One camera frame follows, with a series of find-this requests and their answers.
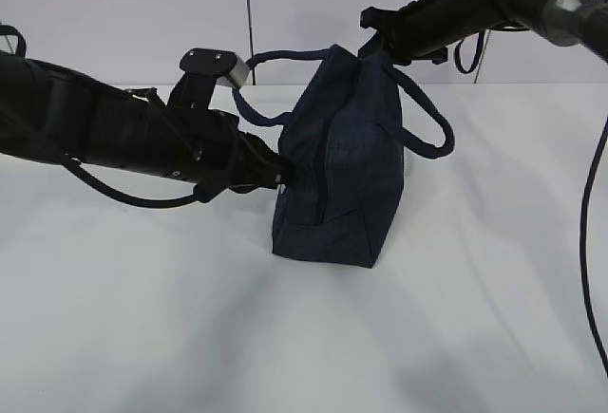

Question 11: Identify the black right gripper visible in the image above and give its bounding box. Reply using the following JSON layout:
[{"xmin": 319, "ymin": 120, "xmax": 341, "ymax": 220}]
[{"xmin": 357, "ymin": 0, "xmax": 448, "ymax": 66}]

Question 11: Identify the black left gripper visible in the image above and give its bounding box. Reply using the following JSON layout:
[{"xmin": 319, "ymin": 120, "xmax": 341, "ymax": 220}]
[{"xmin": 161, "ymin": 106, "xmax": 295, "ymax": 193}]

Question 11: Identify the dark navy insulated lunch bag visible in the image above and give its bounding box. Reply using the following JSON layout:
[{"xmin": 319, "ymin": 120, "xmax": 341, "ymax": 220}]
[{"xmin": 233, "ymin": 45, "xmax": 455, "ymax": 269}]

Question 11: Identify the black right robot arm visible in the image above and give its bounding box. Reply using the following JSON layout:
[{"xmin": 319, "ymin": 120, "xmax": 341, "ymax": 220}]
[{"xmin": 358, "ymin": 0, "xmax": 607, "ymax": 66}]

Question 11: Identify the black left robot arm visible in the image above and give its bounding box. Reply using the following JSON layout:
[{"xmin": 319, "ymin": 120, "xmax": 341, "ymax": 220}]
[{"xmin": 1, "ymin": 25, "xmax": 294, "ymax": 194}]

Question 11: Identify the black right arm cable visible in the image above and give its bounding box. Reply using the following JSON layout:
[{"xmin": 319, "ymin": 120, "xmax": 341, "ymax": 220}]
[{"xmin": 453, "ymin": 0, "xmax": 608, "ymax": 371}]

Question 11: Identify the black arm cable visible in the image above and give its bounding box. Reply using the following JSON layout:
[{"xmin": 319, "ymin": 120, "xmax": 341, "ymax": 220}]
[
  {"xmin": 0, "ymin": 103, "xmax": 215, "ymax": 209},
  {"xmin": 453, "ymin": 0, "xmax": 608, "ymax": 371}
]

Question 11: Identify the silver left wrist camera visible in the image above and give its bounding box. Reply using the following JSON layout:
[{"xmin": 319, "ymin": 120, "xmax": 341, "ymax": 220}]
[{"xmin": 168, "ymin": 47, "xmax": 250, "ymax": 109}]

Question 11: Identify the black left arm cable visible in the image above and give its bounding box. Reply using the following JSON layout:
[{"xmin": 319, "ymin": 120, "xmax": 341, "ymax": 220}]
[{"xmin": 0, "ymin": 103, "xmax": 215, "ymax": 209}]

